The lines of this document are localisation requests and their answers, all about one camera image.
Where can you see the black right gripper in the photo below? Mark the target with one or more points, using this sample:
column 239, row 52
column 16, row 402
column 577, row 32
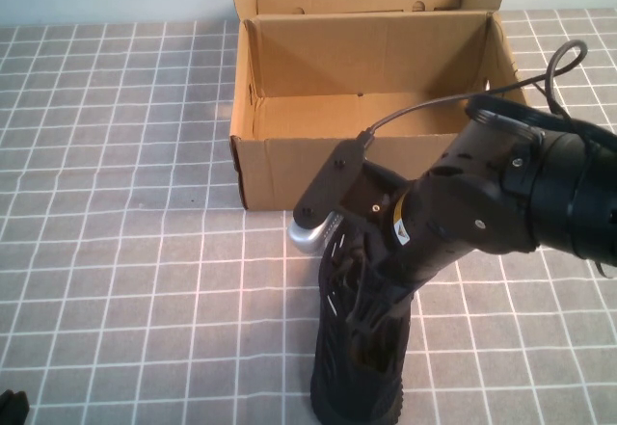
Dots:
column 381, row 203

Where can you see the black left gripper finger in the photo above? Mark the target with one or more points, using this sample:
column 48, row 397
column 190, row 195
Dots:
column 6, row 408
column 20, row 410

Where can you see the black knit sneaker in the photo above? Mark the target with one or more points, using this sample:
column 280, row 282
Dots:
column 337, row 348

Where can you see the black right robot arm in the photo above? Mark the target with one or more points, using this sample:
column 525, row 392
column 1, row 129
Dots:
column 569, row 193

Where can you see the brown cardboard shoe box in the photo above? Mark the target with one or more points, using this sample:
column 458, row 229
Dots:
column 289, row 169

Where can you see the grey white checked tablecloth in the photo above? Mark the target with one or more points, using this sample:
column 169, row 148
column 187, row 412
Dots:
column 144, row 275

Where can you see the right wrist camera black silver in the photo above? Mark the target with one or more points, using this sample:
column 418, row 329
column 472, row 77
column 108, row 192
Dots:
column 332, row 174

